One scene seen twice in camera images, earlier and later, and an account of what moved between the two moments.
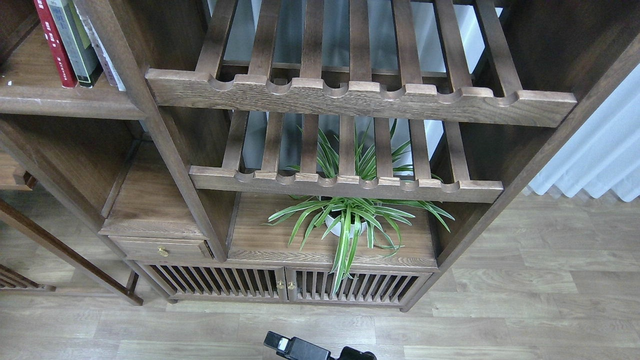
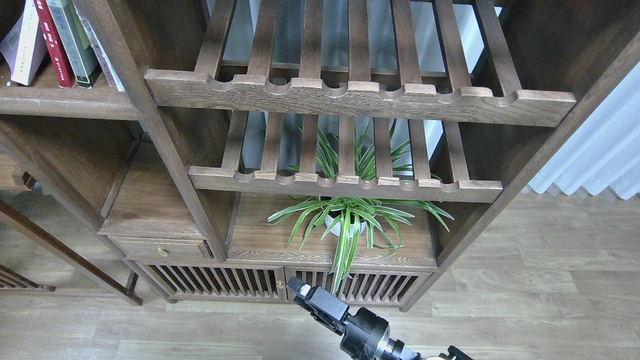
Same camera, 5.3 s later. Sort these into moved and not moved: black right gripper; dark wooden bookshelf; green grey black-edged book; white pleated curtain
Moved: black right gripper
Not moved: dark wooden bookshelf; white pleated curtain; green grey black-edged book
